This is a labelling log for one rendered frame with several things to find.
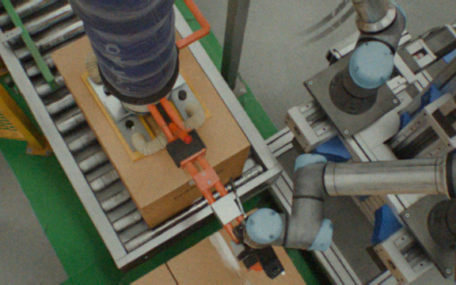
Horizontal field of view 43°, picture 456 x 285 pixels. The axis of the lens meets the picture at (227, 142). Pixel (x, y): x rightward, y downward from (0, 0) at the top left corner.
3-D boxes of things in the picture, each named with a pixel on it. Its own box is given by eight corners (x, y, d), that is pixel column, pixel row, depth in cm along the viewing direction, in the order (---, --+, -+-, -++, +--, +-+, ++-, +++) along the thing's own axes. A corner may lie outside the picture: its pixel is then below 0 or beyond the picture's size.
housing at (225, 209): (209, 207, 167) (209, 205, 163) (229, 195, 168) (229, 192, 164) (222, 228, 166) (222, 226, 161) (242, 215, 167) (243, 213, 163)
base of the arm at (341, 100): (357, 61, 185) (366, 47, 175) (385, 99, 181) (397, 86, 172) (319, 84, 182) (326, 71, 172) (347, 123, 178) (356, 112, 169)
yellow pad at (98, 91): (80, 77, 188) (77, 70, 183) (107, 62, 190) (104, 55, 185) (133, 162, 180) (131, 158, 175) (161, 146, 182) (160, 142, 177)
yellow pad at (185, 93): (131, 49, 192) (130, 42, 187) (157, 35, 194) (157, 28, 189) (185, 132, 184) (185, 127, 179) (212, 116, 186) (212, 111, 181)
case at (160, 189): (74, 99, 227) (49, 54, 189) (162, 51, 236) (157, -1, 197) (150, 229, 214) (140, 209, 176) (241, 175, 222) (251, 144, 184)
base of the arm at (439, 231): (455, 190, 174) (470, 183, 164) (488, 233, 170) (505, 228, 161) (416, 217, 171) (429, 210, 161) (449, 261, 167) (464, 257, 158)
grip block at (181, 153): (165, 148, 172) (164, 142, 166) (192, 131, 174) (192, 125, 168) (180, 171, 170) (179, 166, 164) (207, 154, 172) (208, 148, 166)
